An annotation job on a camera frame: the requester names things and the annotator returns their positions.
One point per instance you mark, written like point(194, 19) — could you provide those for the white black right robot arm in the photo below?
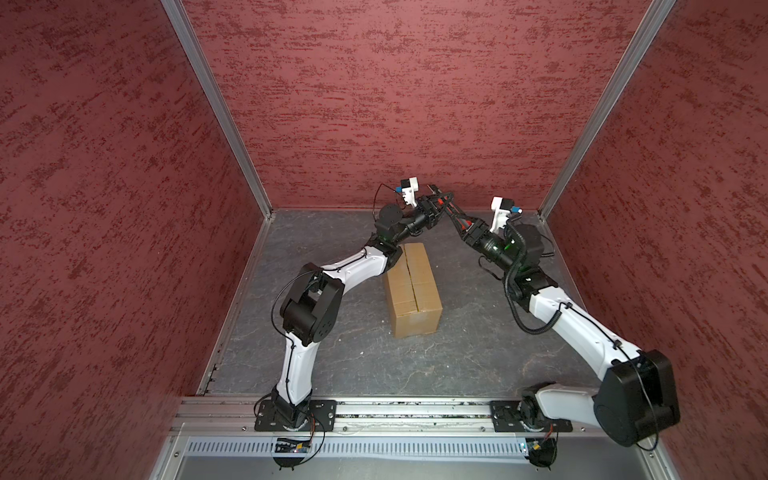
point(637, 395)

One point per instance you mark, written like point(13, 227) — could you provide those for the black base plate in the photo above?
point(278, 416)
point(516, 417)

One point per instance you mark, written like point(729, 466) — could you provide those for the controller board with wires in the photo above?
point(542, 452)
point(293, 447)

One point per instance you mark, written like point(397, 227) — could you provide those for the right controller board with wires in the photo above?
point(542, 452)

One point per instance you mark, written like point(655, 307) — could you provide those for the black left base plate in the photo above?
point(278, 416)

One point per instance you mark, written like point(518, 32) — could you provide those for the white slotted cable duct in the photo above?
point(509, 449)

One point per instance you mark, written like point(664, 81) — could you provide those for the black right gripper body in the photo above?
point(490, 243)

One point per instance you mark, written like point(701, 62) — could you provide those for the aluminium corner post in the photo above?
point(640, 42)
point(188, 39)

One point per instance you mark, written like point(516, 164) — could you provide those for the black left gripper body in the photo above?
point(420, 216)

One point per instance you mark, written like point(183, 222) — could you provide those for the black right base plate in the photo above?
point(516, 417)

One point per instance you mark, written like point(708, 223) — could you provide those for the brown cardboard express box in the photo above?
point(414, 303)

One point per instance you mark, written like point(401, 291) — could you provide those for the aluminium front rail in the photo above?
point(358, 416)

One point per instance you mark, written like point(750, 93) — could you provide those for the aluminium left corner post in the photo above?
point(188, 39)

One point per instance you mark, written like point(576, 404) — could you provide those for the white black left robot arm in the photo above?
point(312, 300)

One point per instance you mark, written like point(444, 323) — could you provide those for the aluminium right corner post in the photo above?
point(640, 42)

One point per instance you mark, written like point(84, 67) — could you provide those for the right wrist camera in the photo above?
point(504, 210)

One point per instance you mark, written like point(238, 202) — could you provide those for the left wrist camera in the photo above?
point(407, 190)

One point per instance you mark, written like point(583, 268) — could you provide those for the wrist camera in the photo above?
point(407, 190)
point(504, 210)

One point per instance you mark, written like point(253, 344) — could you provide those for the left controller board with wires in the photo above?
point(293, 447)

